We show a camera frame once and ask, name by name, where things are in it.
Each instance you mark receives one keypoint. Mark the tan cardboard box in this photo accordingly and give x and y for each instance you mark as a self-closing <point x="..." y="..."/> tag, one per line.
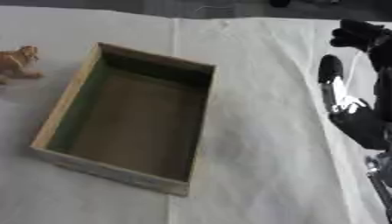
<point x="135" y="122"/>

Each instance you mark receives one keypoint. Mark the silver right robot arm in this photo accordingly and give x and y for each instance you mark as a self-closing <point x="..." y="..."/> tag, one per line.
<point x="380" y="175"/>

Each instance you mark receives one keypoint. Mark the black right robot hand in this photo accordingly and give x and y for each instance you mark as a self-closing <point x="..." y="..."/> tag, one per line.
<point x="365" y="116"/>

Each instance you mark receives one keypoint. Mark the dark round object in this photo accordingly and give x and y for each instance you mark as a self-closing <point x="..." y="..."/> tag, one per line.
<point x="279" y="3"/>

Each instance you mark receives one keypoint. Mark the brown toy animal figure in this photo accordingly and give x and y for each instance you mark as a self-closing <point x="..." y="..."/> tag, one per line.
<point x="16" y="62"/>

